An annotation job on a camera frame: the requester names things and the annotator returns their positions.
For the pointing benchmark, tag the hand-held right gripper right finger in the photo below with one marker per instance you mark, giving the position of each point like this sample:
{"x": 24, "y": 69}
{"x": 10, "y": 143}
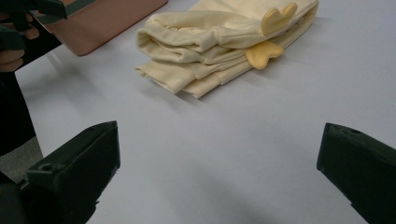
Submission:
{"x": 361, "y": 168}

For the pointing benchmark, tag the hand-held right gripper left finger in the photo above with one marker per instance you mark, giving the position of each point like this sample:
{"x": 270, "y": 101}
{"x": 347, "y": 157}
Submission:
{"x": 77, "y": 168}

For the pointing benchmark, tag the cream garment yellow patches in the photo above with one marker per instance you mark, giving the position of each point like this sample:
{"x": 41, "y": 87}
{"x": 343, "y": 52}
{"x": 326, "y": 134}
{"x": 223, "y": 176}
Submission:
{"x": 199, "y": 40}

